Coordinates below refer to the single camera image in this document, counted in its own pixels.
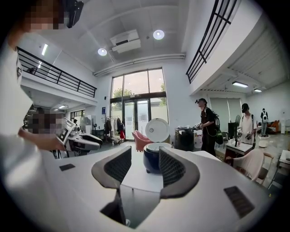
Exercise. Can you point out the water jug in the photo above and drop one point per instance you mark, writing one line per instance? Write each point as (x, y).
(198, 141)

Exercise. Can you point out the clothes rack with garments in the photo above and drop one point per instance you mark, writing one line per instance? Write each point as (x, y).
(114, 128)

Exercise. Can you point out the dark blue rice cooker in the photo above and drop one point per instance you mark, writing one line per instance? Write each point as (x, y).
(151, 159)

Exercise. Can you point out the blue wall sign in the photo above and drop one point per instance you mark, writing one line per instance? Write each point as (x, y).
(103, 110)

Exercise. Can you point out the black monitor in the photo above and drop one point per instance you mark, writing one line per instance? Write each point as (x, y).
(232, 130)

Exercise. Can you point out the black balcony railing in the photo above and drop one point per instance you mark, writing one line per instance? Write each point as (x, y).
(68, 80)
(210, 36)

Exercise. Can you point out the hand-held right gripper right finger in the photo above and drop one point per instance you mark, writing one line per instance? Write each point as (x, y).
(174, 172)

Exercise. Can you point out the white side table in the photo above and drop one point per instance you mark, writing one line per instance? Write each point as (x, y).
(240, 147)

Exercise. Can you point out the rectangular ceiling light panel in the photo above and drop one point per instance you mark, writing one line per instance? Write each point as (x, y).
(239, 84)
(257, 90)

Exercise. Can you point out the pale steamer tray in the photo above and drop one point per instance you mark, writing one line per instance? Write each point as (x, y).
(153, 148)

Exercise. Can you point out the pink chair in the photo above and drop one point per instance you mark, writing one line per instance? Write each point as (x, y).
(249, 164)

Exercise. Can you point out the glass entrance door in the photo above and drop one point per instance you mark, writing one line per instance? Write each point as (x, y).
(138, 104)

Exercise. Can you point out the person's head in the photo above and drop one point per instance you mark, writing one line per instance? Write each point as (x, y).
(43, 13)

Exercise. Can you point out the round ceiling lamp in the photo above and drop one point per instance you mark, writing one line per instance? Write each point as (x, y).
(158, 34)
(102, 51)

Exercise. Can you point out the black head-mounted camera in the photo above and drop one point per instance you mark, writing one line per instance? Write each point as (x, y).
(75, 12)

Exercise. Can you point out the person's left forearm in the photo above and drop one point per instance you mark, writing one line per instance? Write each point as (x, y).
(38, 140)

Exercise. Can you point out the linear ceiling light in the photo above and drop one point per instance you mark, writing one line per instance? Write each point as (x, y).
(44, 49)

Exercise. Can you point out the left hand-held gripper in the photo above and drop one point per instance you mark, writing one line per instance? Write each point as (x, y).
(66, 131)

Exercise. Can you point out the white ceiling pipes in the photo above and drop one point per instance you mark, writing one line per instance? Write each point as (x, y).
(140, 62)

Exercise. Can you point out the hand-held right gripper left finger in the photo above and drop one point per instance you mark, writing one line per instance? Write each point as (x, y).
(117, 166)

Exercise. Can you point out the white ceiling air conditioner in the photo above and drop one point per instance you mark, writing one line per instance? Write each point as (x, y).
(125, 40)

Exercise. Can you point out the black cabinet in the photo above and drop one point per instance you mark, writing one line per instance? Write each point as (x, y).
(184, 139)

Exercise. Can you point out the person's white shirt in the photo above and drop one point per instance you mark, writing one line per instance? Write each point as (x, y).
(13, 113)

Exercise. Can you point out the pink armchair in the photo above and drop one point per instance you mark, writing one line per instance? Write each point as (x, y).
(139, 137)

